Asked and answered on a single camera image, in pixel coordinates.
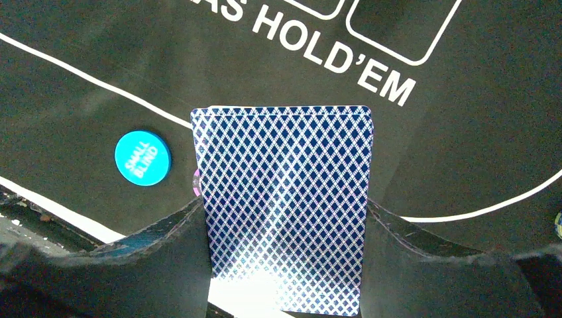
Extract blue yellow chip bottom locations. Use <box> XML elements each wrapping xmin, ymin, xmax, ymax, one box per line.
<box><xmin>554</xmin><ymin>212</ymin><xmax>562</xmax><ymax>239</ymax></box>

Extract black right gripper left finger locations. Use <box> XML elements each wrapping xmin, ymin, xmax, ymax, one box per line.
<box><xmin>1</xmin><ymin>199</ymin><xmax>211</xmax><ymax>317</ymax></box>

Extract blue card deck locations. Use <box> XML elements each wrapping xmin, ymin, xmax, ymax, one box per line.
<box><xmin>191</xmin><ymin>105</ymin><xmax>374</xmax><ymax>316</ymax></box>

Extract purple chip bottom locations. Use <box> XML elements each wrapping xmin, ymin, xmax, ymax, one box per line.
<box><xmin>192</xmin><ymin>169</ymin><xmax>201</xmax><ymax>197</ymax></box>

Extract blue round button chip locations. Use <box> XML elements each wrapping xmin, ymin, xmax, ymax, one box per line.
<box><xmin>114</xmin><ymin>130</ymin><xmax>172</xmax><ymax>187</ymax></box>

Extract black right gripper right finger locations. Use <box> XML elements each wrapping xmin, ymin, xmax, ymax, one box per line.
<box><xmin>360</xmin><ymin>200</ymin><xmax>561</xmax><ymax>317</ymax></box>

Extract black poker felt mat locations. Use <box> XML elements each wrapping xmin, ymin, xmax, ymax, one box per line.
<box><xmin>1</xmin><ymin>1</ymin><xmax>561</xmax><ymax>251</ymax></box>

